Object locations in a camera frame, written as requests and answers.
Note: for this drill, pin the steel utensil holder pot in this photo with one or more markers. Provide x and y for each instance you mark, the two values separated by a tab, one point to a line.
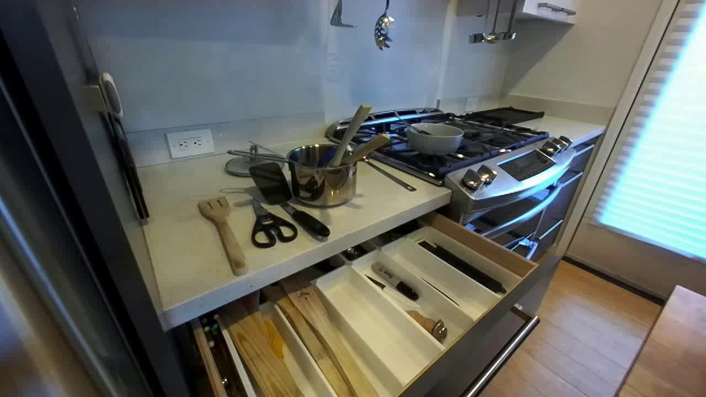
323	188

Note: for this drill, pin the hanging metal ladles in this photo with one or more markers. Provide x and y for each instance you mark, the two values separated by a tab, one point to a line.
491	35

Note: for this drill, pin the white bowl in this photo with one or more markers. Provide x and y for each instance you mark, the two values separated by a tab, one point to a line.
434	141

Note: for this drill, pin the black wall-mounted knife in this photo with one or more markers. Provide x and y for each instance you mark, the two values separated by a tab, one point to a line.
128	174

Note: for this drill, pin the long black knife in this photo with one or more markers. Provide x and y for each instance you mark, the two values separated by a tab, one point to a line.
464	268

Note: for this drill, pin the stainless gas stove range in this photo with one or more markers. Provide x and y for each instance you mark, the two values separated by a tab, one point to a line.
509	167

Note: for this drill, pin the thin metal utensil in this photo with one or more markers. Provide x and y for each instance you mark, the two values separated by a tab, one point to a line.
267	152

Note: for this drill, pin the white window blind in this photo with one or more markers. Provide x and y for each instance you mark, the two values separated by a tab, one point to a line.
662	161

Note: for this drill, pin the white cutlery organizer tray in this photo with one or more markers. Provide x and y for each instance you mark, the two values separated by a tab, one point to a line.
366	324

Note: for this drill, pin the long wooden utensil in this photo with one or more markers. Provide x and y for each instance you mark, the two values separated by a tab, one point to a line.
323	332

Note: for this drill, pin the glass pot lid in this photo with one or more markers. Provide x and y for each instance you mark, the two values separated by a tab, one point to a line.
239	164

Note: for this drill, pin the hanging metal slotted spoon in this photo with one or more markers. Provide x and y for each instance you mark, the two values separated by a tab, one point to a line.
383	30

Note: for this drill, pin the stainless refrigerator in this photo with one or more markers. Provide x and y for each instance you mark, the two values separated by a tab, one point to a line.
45	295

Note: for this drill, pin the wooden kitchen drawer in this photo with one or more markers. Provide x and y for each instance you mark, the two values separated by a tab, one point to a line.
471	349

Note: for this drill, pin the white wall outlet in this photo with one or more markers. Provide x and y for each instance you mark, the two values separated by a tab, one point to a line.
191	144

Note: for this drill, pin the white wall-mounted holder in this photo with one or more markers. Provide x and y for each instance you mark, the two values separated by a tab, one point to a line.
108	91

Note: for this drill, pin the wooden slotted spatula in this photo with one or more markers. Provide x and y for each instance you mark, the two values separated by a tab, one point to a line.
228	240

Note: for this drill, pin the wooden table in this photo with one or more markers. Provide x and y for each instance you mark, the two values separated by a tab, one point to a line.
674	353

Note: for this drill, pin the white upper cabinet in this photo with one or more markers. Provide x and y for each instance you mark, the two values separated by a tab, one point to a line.
548	9

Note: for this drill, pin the hanging dark utensil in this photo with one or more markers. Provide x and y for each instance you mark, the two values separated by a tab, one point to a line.
341	17

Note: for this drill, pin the black turner spatula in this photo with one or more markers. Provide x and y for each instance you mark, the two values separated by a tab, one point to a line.
267	181

